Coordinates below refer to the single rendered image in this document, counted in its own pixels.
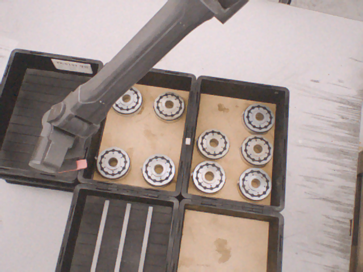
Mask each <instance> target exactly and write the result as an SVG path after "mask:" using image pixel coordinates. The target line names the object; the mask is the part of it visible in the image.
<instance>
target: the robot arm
mask: <svg viewBox="0 0 363 272"><path fill-rule="evenodd" d="M249 1H250V0H168V1H167V2H166V3H165V5H164V6H162V7H161V8H160V9H159V10H158V11H157V12H156V13H155V14H154V16H153V17H152V18H151V19H150V20H149V21H148V22H147V23H146V24H145V25H144V26H143V27H142V28H141V29H140V30H139V31H138V32H137V33H136V34H135V35H134V36H133V37H132V39H131V40H130V41H129V42H128V43H127V44H126V45H124V46H123V47H122V48H121V50H120V51H119V52H118V53H117V54H116V55H115V56H114V57H113V58H112V59H111V60H110V61H109V62H108V63H107V64H106V65H105V66H104V67H103V68H102V69H101V70H100V71H99V72H98V73H97V74H96V75H95V76H94V77H93V78H92V79H91V80H89V81H88V82H86V83H85V84H82V85H80V86H79V87H78V88H77V89H76V90H75V91H74V92H73V91H71V93H69V95H68V96H67V97H66V98H65V99H64V100H63V101H62V102H61V103H58V104H56V105H53V106H52V107H51V109H50V110H48V111H47V112H46V114H45V115H44V116H43V119H42V125H43V129H42V132H41V135H40V136H41V137H39V139H38V141H37V142H36V146H35V149H34V151H33V154H32V156H31V160H30V162H29V166H31V167H32V168H35V169H38V170H40V171H44V172H49V173H57V172H58V173H62V172H68V171H76V170H79V169H84V168H86V167H87V163H86V159H83V160H77V161H76V160H73V161H67V162H65V160H69V159H80V158H83V157H84V155H83V147H82V139H87V138H89V137H91V136H94V135H95V134H96V133H97V132H98V130H99V127H100V122H101V121H102V120H103V119H104V118H105V117H107V114H108V112H109V110H110V109H111V108H112V107H113V105H114V104H115V103H116V102H117V101H118V99H120V98H121V97H122V96H123V95H124V94H125V93H126V92H127V91H128V90H129V89H131V88H132V87H133V86H134V85H135V84H136V83H137V82H138V81H139V80H140V79H141V78H142V77H144V75H145V74H146V73H147V72H149V71H150V70H151V69H152V68H153V67H154V66H155V65H156V64H157V63H158V62H159V61H160V60H162V59H163V58H164V57H165V55H167V54H168V53H169V52H170V51H171V50H172V49H173V48H174V47H175V46H177V45H178V43H180V42H181V41H182V40H183V39H184V38H185V37H186V36H187V35H188V34H189V33H191V32H192V31H193V30H194V29H196V28H197V27H198V26H200V25H202V24H204V23H205V22H207V21H209V20H211V19H212V18H213V17H215V18H216V19H217V20H218V21H219V22H221V23H222V24H225V23H226V22H227V21H228V20H229V19H230V18H231V17H232V16H233V15H234V14H236V13H237V12H238V11H239V10H240V9H242V8H243V7H244V6H245V5H246V4H247V3H248V2H249Z"/></svg>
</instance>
